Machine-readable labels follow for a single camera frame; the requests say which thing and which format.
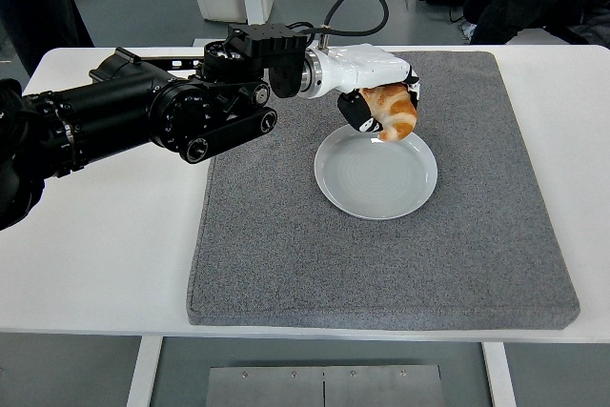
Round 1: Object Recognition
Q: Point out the golden brown croissant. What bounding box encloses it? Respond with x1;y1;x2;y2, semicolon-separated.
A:
359;84;419;143

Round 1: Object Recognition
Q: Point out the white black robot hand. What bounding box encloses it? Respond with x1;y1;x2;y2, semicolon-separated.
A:
316;44;421;134

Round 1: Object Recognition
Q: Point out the grey metal plate with screws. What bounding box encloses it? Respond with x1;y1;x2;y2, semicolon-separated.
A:
205;364;445;407

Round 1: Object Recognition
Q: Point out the grey fabric mat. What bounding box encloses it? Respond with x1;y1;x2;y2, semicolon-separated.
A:
184;51;581;333

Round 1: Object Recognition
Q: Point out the white table leg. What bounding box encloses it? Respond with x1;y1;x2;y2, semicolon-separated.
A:
480;342;519;407
126;336;165;407

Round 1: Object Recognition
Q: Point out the pale grey round plate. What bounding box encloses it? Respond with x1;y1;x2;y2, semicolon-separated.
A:
313;126;438;221

